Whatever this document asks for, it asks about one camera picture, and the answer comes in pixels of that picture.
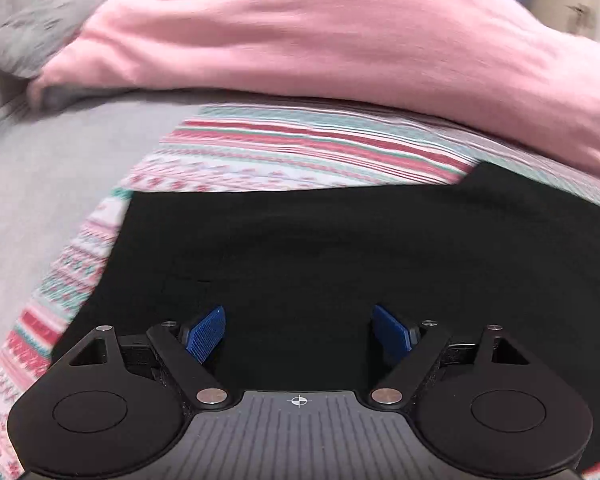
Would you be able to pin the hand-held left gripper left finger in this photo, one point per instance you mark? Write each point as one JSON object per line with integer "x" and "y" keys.
{"x": 207, "y": 332}

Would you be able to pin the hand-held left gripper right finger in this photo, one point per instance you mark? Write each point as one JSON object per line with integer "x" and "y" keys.
{"x": 391, "y": 332}

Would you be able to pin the black pants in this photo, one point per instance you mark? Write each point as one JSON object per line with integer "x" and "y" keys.
{"x": 330, "y": 240}

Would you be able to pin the patterned striped blanket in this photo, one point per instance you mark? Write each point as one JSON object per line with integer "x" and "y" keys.
{"x": 280, "y": 145}

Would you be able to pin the grey bed sheet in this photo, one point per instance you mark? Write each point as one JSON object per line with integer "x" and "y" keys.
{"x": 45, "y": 170}

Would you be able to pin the pink duvet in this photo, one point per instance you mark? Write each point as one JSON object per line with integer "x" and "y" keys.
{"x": 305, "y": 30}

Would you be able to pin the grey pillow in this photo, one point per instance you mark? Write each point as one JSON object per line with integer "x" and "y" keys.
{"x": 40, "y": 30}

